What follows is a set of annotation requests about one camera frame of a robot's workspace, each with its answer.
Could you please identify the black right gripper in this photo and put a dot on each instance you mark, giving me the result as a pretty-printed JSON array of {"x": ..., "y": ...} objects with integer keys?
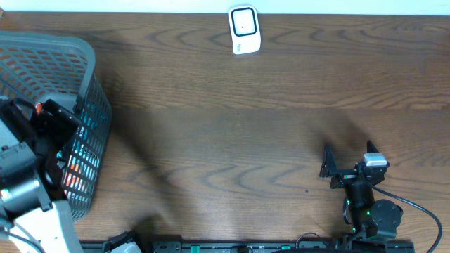
[{"x": 344, "y": 176}]

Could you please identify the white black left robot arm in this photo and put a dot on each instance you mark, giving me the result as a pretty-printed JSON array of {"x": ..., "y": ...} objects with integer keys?
[{"x": 35, "y": 213}]

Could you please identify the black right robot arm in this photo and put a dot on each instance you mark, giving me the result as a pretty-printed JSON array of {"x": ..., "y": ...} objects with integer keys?
[{"x": 371, "y": 219}]

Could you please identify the white barcode scanner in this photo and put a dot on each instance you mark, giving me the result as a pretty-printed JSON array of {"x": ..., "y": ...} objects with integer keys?
[{"x": 244, "y": 29}]

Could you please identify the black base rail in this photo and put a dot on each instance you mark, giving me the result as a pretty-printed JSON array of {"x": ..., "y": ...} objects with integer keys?
[{"x": 131, "y": 241}]

